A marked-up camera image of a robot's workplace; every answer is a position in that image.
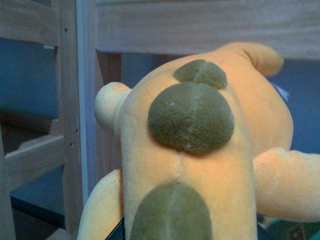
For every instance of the orange plush dinosaur toy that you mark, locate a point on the orange plush dinosaur toy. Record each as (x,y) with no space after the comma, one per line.
(204,142)

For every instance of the wooden shelf unit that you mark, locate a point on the wooden shelf unit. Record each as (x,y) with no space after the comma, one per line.
(89,37)

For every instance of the white sewn toy label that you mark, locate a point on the white sewn toy label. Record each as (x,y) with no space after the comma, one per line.
(282,92)

